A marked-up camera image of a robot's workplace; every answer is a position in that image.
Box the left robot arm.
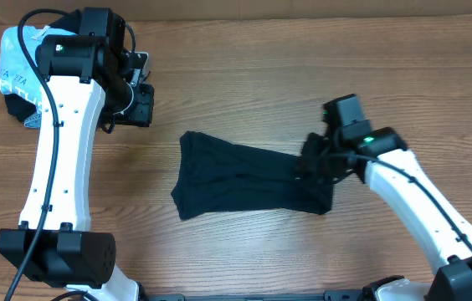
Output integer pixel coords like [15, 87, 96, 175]
[0, 8, 154, 300]

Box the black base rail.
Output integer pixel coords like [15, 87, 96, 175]
[146, 289, 363, 301]

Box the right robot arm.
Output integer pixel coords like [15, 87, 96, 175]
[296, 94, 472, 301]

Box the black folded garment in pile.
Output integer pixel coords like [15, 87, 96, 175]
[0, 9, 81, 128]

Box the dark navy t-shirt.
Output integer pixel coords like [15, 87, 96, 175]
[171, 131, 333, 221]

